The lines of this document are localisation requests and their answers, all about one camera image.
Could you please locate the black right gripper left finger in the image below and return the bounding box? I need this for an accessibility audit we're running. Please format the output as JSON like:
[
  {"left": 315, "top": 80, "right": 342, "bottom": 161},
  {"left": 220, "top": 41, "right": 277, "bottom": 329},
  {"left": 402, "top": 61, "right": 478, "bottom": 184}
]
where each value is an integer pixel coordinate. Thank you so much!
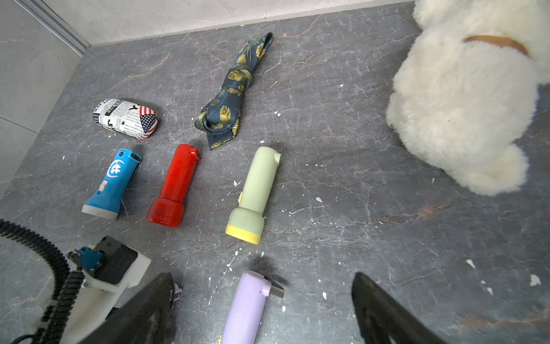
[{"left": 81, "top": 272, "right": 174, "bottom": 344}]

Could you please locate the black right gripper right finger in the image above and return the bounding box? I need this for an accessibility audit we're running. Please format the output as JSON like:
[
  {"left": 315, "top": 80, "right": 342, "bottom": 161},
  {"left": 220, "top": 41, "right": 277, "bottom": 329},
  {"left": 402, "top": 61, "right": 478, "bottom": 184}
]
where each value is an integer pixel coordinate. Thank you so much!
[{"left": 352, "top": 272, "right": 445, "bottom": 344}]

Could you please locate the purple flashlight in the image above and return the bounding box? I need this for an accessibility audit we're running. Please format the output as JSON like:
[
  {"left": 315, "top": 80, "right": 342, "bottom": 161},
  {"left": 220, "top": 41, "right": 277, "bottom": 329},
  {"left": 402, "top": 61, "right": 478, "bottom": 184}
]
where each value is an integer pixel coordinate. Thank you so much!
[
  {"left": 172, "top": 283, "right": 182, "bottom": 302},
  {"left": 219, "top": 270, "right": 284, "bottom": 344}
]

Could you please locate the red flashlight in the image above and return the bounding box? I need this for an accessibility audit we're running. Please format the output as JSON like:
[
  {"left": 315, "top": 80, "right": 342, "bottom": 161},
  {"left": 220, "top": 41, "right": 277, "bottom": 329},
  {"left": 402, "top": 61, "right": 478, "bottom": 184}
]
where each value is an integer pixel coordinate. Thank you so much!
[{"left": 146, "top": 144, "right": 201, "bottom": 228}]

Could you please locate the blue flashlight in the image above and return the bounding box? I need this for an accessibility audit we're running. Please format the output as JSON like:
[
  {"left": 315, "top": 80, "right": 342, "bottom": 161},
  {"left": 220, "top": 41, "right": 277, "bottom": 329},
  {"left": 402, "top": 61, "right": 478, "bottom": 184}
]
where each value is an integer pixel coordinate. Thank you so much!
[{"left": 82, "top": 148, "right": 142, "bottom": 220}]

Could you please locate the green flashlight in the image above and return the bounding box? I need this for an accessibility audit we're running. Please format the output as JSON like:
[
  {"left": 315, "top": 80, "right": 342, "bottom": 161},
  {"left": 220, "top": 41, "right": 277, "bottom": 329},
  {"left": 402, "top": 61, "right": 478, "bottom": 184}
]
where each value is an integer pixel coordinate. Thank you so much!
[{"left": 226, "top": 146, "right": 281, "bottom": 245}]

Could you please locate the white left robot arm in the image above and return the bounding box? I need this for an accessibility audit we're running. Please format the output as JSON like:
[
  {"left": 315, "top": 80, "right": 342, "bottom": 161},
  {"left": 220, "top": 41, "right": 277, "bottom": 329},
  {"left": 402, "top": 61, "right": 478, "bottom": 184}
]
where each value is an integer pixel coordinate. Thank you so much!
[{"left": 1, "top": 219, "right": 84, "bottom": 343}]

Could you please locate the dark floral bow tie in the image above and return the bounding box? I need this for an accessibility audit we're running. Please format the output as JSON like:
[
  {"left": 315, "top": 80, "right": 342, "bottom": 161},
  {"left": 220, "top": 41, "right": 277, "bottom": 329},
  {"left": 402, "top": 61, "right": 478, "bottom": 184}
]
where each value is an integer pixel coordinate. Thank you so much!
[{"left": 194, "top": 32, "right": 274, "bottom": 150}]

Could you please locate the white plush toy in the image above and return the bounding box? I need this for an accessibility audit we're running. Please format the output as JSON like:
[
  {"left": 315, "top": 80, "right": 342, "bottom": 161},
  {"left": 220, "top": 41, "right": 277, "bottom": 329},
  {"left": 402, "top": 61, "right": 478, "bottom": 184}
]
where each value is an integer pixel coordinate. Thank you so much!
[{"left": 386, "top": 1, "right": 549, "bottom": 196}]

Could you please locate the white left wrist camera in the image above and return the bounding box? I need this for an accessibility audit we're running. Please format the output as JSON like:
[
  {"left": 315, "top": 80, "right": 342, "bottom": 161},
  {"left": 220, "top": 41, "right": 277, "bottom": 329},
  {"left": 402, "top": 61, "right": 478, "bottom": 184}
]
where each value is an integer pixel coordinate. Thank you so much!
[{"left": 61, "top": 236, "right": 151, "bottom": 343}]

